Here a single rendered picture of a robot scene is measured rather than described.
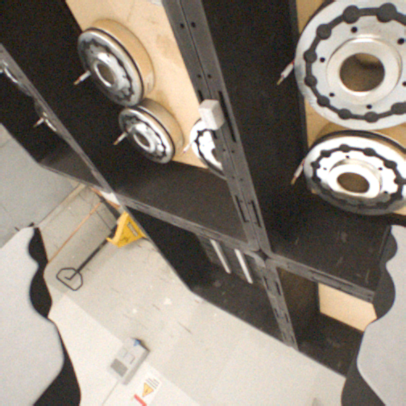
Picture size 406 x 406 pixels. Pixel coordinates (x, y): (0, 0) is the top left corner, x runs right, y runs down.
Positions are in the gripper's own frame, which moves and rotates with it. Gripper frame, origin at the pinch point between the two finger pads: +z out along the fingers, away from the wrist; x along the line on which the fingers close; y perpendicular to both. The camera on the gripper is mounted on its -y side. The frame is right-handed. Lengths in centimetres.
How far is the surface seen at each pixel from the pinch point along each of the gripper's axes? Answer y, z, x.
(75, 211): 186, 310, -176
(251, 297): 50, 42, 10
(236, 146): 1.3, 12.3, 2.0
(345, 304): 39, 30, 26
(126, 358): 297, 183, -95
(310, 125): 1.8, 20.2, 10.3
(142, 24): -7.8, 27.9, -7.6
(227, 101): -2.4, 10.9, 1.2
